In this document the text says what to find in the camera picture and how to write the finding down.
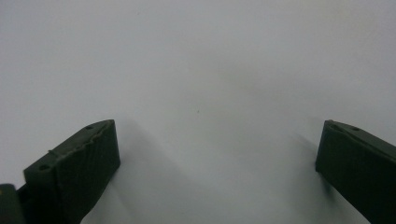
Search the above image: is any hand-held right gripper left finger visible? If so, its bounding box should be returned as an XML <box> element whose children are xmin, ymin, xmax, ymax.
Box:
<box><xmin>17</xmin><ymin>119</ymin><xmax>121</xmax><ymax>224</ymax></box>

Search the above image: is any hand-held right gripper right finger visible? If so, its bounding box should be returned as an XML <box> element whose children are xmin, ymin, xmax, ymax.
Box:
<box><xmin>315</xmin><ymin>119</ymin><xmax>396</xmax><ymax>224</ymax></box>

